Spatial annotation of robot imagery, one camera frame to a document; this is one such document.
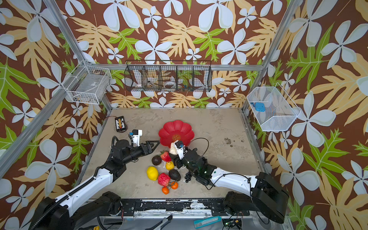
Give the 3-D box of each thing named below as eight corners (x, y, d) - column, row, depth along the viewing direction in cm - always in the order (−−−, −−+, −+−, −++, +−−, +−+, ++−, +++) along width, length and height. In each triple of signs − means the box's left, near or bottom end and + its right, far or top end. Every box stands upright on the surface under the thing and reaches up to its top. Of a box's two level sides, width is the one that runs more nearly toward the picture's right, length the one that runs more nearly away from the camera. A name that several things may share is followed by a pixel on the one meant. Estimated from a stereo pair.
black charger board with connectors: (117, 132, 108) (116, 130, 106) (115, 119, 116) (114, 117, 114) (126, 129, 109) (125, 128, 107) (123, 117, 117) (123, 115, 116)
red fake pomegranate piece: (156, 182, 82) (155, 180, 79) (162, 174, 85) (161, 171, 82) (166, 188, 80) (165, 186, 77) (171, 179, 84) (171, 176, 80)
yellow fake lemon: (146, 181, 84) (145, 179, 81) (148, 168, 89) (147, 166, 86) (157, 181, 84) (156, 179, 81) (159, 168, 89) (158, 166, 86)
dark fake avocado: (174, 184, 83) (174, 181, 80) (168, 174, 87) (167, 172, 83) (181, 178, 85) (181, 176, 81) (174, 170, 89) (174, 167, 85)
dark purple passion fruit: (152, 165, 90) (151, 163, 87) (153, 158, 93) (152, 155, 90) (161, 165, 90) (160, 163, 87) (161, 158, 93) (161, 155, 90)
